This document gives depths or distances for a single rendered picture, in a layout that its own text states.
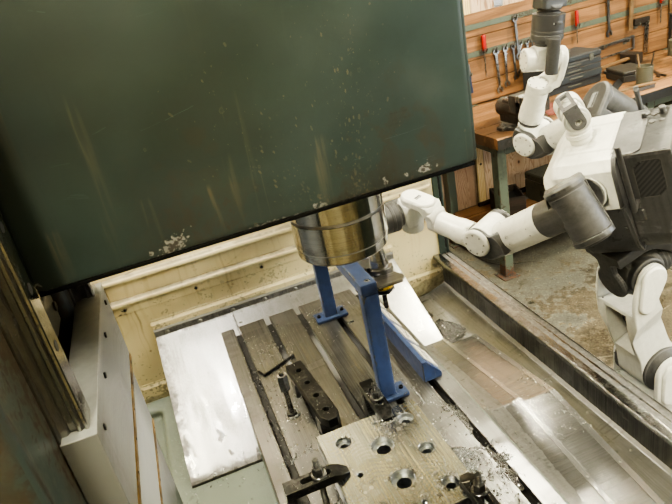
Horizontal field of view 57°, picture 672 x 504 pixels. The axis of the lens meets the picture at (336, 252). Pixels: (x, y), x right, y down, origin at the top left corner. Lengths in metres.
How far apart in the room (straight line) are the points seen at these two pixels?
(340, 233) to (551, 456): 0.88
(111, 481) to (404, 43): 0.70
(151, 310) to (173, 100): 1.41
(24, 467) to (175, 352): 1.43
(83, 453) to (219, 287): 1.35
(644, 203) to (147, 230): 1.17
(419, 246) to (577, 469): 1.06
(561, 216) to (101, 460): 1.06
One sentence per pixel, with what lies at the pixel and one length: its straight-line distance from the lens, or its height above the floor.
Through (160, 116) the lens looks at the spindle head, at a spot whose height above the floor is 1.75.
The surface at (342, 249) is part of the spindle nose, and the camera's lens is 0.97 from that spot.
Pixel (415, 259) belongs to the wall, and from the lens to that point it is 2.35.
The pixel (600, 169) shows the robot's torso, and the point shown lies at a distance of 1.55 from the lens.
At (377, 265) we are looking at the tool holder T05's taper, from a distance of 1.42.
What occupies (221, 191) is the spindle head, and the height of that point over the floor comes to 1.64.
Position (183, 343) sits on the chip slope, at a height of 0.83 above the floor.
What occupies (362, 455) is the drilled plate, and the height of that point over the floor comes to 0.99.
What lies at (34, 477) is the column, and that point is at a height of 1.46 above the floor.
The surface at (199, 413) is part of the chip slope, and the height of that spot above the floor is 0.71.
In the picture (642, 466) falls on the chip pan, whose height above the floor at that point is 0.67.
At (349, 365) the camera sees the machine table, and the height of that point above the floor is 0.90.
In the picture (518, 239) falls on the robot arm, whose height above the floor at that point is 1.19.
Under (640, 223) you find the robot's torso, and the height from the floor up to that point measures 1.18.
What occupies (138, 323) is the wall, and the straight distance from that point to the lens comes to 2.18.
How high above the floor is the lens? 1.89
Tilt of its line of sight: 25 degrees down
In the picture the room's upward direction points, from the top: 12 degrees counter-clockwise
